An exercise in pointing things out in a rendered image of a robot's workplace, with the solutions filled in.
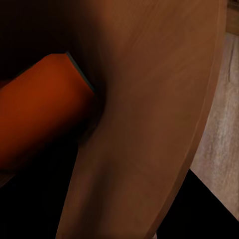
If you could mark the trash can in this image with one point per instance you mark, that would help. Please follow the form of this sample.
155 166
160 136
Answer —
156 64

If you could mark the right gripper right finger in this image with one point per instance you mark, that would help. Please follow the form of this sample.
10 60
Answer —
197 214

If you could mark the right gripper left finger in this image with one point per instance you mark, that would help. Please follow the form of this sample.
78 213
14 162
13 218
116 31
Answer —
32 201

